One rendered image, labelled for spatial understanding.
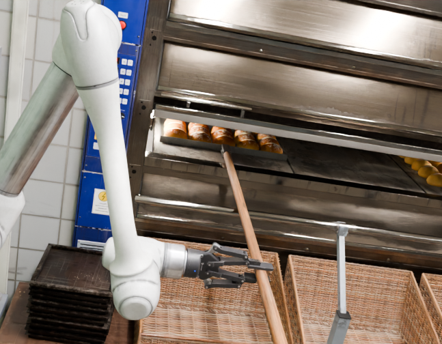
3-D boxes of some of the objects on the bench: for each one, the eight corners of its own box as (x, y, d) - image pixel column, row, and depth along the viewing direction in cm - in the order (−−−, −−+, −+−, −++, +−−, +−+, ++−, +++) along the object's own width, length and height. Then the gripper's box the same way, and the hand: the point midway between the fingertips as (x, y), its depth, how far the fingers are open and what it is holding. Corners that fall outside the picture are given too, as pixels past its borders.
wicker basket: (134, 293, 252) (143, 234, 243) (264, 306, 262) (279, 250, 252) (130, 371, 208) (141, 304, 198) (287, 385, 217) (306, 321, 207)
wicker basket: (272, 308, 262) (286, 252, 252) (394, 323, 270) (413, 269, 260) (293, 385, 217) (311, 321, 207) (439, 401, 225) (464, 340, 215)
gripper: (188, 228, 160) (275, 240, 164) (178, 280, 166) (262, 291, 170) (190, 242, 154) (280, 254, 157) (179, 295, 159) (266, 306, 163)
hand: (258, 271), depth 163 cm, fingers closed on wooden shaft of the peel, 3 cm apart
